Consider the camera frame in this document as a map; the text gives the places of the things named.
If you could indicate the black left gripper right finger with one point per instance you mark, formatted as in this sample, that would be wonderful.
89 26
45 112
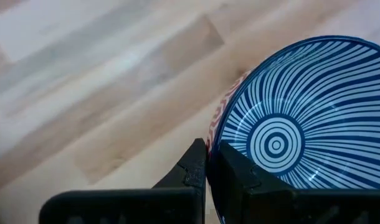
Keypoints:
264 205

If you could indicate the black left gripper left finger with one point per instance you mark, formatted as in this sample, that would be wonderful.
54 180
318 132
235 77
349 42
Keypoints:
165 205

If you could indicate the blue white striped bowl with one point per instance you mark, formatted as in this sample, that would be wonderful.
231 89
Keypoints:
302 109

